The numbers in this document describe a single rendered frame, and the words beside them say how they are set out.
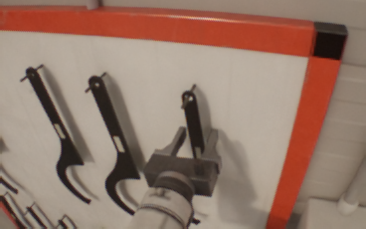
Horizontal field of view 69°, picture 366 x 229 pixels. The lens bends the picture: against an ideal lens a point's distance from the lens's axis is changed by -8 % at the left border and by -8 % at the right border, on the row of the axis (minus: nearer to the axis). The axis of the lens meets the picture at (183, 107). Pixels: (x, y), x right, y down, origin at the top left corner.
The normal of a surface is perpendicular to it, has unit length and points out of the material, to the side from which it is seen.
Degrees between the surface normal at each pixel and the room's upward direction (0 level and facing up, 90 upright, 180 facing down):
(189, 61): 90
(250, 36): 90
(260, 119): 90
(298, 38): 90
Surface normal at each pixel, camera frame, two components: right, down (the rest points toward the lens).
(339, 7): -0.32, 0.58
